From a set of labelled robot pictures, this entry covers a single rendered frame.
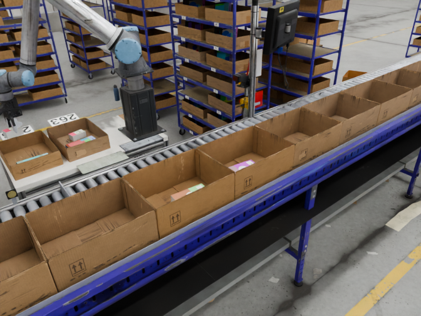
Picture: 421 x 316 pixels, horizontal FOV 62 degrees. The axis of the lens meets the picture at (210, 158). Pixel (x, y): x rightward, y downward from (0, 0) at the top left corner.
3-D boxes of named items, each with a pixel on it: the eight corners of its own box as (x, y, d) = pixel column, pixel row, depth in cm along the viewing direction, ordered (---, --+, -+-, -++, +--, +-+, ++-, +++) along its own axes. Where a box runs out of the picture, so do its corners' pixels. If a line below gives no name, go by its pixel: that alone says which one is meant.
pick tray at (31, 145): (44, 142, 245) (41, 129, 240) (64, 164, 219) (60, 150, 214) (0, 156, 229) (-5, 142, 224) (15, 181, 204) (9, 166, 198)
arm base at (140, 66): (116, 68, 238) (113, 54, 233) (142, 63, 245) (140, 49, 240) (123, 76, 224) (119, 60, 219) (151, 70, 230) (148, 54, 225)
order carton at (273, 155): (252, 152, 200) (253, 124, 191) (292, 173, 180) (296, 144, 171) (196, 176, 180) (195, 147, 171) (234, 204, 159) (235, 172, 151)
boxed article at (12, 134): (4, 136, 219) (1, 130, 217) (20, 131, 226) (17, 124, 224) (8, 139, 216) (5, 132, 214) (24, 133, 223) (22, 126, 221)
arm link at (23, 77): (32, 66, 211) (10, 68, 209) (28, 73, 202) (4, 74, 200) (37, 82, 216) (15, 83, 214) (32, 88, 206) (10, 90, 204)
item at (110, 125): (131, 115, 290) (131, 111, 289) (168, 140, 250) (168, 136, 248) (-3, 153, 239) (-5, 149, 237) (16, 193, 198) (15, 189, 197)
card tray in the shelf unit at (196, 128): (182, 123, 410) (181, 116, 404) (203, 116, 425) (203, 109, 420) (202, 136, 381) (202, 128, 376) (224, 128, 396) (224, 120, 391)
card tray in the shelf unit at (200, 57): (178, 54, 368) (177, 44, 363) (202, 49, 383) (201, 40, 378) (200, 63, 340) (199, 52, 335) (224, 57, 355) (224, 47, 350)
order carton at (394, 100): (368, 101, 261) (372, 78, 253) (406, 113, 241) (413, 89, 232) (335, 115, 241) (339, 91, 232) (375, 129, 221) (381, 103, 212)
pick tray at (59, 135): (88, 129, 261) (85, 116, 256) (111, 148, 235) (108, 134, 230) (49, 141, 246) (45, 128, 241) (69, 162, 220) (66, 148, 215)
